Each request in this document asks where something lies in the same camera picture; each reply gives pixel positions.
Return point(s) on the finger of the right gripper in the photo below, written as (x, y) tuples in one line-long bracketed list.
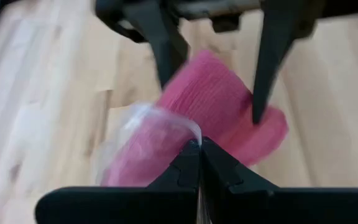
[(166, 46), (272, 56)]

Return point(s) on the pink elastic bandage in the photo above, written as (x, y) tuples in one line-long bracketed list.
[(216, 93)]

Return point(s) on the clear plastic zip bag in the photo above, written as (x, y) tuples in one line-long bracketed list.
[(141, 140)]

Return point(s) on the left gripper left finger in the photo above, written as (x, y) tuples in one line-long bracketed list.
[(182, 168)]

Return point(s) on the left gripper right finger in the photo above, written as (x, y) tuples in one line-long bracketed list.
[(225, 174)]

